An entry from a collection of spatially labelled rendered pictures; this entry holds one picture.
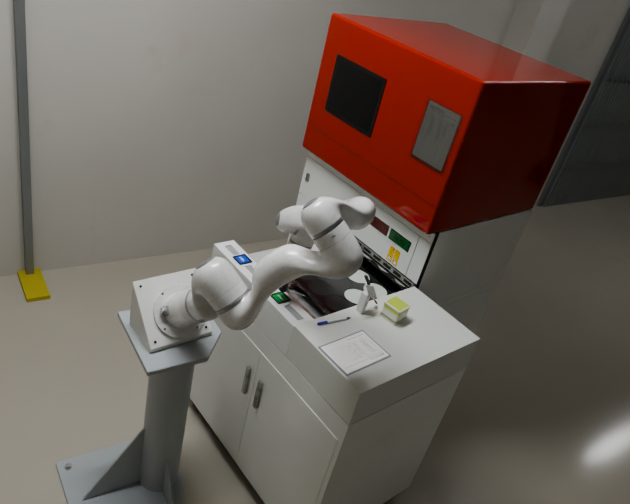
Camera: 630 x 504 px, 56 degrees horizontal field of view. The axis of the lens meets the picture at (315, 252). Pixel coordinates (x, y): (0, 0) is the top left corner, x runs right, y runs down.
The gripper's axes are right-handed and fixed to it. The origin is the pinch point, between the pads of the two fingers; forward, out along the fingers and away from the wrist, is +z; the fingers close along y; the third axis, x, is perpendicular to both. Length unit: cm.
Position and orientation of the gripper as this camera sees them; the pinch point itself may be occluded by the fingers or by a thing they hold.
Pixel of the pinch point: (283, 285)
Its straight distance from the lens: 211.9
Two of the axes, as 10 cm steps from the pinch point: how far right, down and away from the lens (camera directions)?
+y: -7.1, 0.0, -7.1
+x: 6.0, 5.2, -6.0
